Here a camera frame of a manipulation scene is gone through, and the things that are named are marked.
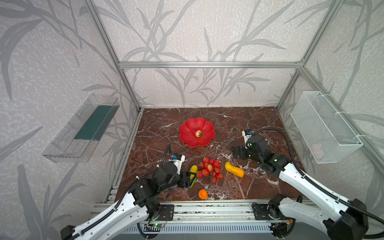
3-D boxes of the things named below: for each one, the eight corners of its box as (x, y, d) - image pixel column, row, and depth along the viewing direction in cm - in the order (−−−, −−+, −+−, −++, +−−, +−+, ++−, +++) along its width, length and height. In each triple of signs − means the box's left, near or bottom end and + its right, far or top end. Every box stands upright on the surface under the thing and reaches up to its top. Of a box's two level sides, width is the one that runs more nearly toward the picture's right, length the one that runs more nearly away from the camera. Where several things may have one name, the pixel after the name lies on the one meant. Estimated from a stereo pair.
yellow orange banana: (222, 169, 91) (223, 166, 88) (225, 163, 93) (226, 161, 90) (241, 178, 87) (243, 176, 84) (244, 173, 89) (245, 170, 86)
